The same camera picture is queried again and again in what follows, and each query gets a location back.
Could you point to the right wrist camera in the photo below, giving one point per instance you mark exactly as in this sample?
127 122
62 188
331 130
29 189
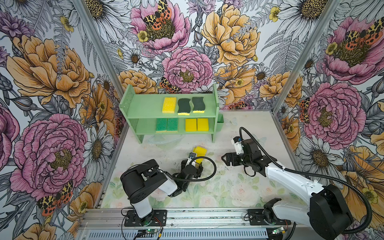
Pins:
237 143

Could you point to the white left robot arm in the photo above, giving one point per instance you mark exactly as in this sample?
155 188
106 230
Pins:
141 180

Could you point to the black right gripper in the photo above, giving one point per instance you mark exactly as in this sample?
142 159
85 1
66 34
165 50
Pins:
233 155

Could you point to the small yellow sponge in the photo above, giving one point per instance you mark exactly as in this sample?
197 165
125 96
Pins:
191 125

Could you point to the dark green scrub sponge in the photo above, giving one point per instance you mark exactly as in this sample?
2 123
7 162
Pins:
198 105

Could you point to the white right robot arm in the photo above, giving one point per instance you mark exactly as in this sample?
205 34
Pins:
325 210

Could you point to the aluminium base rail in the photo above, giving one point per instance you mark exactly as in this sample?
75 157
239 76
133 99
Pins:
180 224

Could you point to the green circuit board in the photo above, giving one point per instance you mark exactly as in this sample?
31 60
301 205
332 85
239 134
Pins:
148 232

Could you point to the light green scrub sponge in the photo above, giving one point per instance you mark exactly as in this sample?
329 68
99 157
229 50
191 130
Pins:
172 125

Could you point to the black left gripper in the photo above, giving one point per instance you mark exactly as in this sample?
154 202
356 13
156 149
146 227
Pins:
198 174

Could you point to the large yellow sponge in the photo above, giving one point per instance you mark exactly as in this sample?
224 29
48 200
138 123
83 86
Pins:
200 151
169 105

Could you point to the green metal shelf unit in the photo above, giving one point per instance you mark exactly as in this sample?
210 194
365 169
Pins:
142 111

